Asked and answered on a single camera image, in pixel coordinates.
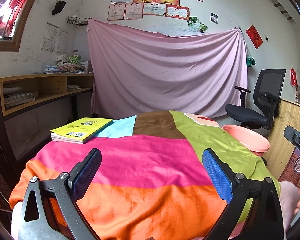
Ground pink hanging sheet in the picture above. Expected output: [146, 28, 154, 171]
[87, 20, 248, 119]

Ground wall calendar sheets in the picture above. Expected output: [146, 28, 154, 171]
[41, 22, 68, 54]

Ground black hanging cap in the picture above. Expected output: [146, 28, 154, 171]
[51, 1, 66, 15]

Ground red paper wall decoration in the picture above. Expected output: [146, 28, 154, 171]
[245, 25, 263, 49]

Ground certificates on wall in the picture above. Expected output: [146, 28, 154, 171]
[107, 0, 204, 21]

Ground yellow book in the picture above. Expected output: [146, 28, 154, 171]
[51, 118, 113, 144]

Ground black office chair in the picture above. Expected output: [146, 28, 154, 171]
[225, 69, 286, 130]

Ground colourful striped blanket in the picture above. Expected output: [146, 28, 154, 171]
[9, 111, 271, 239]

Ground wooden panel board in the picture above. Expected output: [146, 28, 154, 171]
[262, 98, 300, 181]

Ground wooden shelf desk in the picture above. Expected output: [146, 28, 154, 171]
[0, 74, 94, 164]

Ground pink plastic basin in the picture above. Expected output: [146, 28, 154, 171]
[222, 125, 270, 157]

